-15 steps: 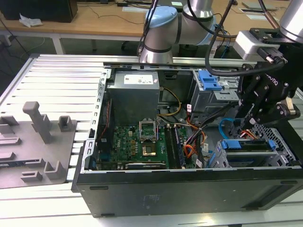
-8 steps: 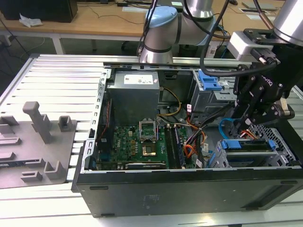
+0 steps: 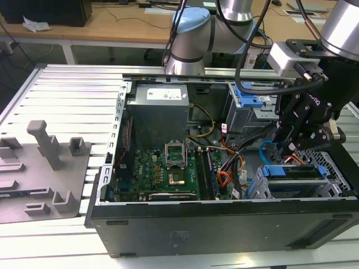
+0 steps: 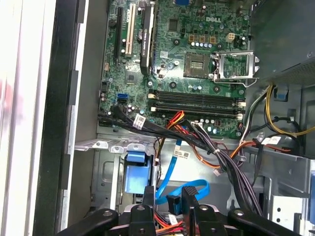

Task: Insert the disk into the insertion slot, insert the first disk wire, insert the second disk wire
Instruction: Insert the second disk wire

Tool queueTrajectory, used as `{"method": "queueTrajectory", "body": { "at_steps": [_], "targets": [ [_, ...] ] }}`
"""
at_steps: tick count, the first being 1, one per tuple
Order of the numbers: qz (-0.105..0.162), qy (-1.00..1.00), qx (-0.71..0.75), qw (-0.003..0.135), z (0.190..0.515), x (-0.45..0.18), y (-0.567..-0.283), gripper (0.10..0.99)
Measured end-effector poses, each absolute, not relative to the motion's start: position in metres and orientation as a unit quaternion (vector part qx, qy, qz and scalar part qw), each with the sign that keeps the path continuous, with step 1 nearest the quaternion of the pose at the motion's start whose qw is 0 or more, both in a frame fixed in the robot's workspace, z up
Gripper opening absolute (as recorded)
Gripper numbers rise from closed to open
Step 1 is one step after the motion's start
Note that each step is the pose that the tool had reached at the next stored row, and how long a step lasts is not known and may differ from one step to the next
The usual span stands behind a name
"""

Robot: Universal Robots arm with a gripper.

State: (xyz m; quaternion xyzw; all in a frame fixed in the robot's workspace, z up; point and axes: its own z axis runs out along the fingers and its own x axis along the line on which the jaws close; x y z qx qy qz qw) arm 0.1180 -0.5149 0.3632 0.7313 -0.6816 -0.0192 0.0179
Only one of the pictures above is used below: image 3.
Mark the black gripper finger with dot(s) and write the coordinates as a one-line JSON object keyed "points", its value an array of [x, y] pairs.
{"points": [[317, 137], [291, 117]]}

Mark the hard disk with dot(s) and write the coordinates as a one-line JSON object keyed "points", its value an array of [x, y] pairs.
{"points": [[273, 170]]}

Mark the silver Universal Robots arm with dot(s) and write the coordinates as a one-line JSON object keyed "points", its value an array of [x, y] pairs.
{"points": [[190, 42]]}

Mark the grey metal disk bay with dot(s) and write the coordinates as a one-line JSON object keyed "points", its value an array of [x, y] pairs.
{"points": [[261, 190]]}

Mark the grey metal drive cage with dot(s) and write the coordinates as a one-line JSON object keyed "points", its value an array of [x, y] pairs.
{"points": [[246, 120]]}

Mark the blue plastic drive latch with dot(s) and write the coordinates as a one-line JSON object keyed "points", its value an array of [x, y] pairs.
{"points": [[248, 98]]}

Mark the white paper strip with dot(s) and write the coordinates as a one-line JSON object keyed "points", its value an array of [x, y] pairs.
{"points": [[297, 20]]}

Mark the flat grey laptop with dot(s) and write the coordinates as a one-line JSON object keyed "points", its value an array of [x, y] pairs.
{"points": [[317, 7]]}

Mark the black computer mouse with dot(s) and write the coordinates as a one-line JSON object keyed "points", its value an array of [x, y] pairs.
{"points": [[277, 2]]}

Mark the CPU socket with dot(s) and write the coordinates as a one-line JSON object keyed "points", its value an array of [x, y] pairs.
{"points": [[177, 178]]}

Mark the grey power supply unit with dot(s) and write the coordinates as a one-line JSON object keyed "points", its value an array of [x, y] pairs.
{"points": [[157, 120]]}

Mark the green sticky note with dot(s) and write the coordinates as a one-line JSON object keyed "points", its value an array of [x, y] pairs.
{"points": [[209, 6]]}

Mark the black expansion card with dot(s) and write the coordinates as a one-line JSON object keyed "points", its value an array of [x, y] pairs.
{"points": [[171, 196]]}

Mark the black PC case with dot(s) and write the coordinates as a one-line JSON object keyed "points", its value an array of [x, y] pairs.
{"points": [[196, 229]]}

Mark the green motherboard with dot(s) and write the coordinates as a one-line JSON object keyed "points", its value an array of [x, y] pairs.
{"points": [[146, 168]]}

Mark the white paper sheet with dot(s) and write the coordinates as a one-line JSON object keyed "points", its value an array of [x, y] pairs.
{"points": [[157, 11]]}

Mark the wooden desk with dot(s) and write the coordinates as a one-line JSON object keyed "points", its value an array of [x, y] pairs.
{"points": [[112, 28]]}

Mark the black box on desk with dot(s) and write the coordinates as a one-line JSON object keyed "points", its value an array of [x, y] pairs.
{"points": [[45, 12]]}

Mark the grey parts rack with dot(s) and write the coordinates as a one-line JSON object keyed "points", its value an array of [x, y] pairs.
{"points": [[28, 179]]}

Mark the crumpled white paper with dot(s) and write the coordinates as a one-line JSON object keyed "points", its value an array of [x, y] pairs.
{"points": [[35, 25]]}

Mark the dark RAM stick in rack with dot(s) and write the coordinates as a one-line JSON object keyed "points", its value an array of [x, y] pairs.
{"points": [[16, 193]]}

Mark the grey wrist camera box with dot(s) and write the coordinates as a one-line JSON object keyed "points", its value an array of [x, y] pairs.
{"points": [[280, 59]]}

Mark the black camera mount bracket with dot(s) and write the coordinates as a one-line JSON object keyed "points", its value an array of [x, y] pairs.
{"points": [[297, 45]]}

